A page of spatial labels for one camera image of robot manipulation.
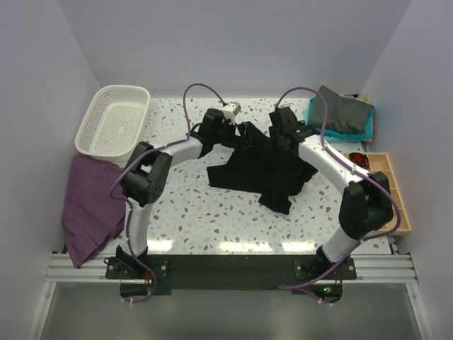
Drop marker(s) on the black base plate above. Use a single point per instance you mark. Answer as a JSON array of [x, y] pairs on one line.
[[163, 274]]

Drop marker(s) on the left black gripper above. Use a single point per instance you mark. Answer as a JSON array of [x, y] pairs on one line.
[[232, 142]]

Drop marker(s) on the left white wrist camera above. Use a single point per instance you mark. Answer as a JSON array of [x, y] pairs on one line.
[[231, 110]]

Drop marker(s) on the aluminium rail frame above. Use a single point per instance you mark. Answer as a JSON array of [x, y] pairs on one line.
[[378, 261]]

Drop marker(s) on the teal folded t shirt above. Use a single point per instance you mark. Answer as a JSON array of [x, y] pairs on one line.
[[367, 136]]

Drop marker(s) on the red patterned cloth in tray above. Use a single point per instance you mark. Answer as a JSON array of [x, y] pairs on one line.
[[360, 159]]

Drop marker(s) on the black t shirt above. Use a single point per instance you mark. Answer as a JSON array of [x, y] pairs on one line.
[[256, 166]]

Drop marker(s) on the white plastic basket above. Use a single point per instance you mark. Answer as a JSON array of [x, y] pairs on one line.
[[113, 123]]

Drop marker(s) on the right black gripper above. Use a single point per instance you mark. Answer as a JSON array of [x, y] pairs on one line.
[[274, 136]]

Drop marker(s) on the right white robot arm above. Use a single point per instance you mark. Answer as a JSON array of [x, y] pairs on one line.
[[366, 203]]

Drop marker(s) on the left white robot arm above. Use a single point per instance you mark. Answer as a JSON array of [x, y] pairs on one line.
[[143, 182]]

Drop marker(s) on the purple cloth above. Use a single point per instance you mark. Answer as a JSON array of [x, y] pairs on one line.
[[91, 218]]

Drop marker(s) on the grey folded t shirt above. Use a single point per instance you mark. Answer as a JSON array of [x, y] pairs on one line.
[[345, 115]]

